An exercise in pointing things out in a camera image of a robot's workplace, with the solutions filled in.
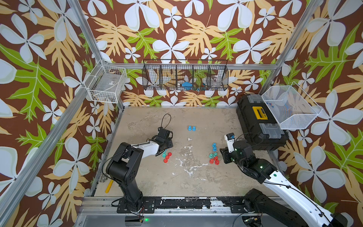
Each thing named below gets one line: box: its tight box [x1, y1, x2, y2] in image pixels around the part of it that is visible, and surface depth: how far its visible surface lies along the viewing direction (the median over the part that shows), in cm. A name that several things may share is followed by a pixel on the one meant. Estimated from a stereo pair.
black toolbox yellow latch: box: [235, 94, 289, 151], surface depth 90 cm
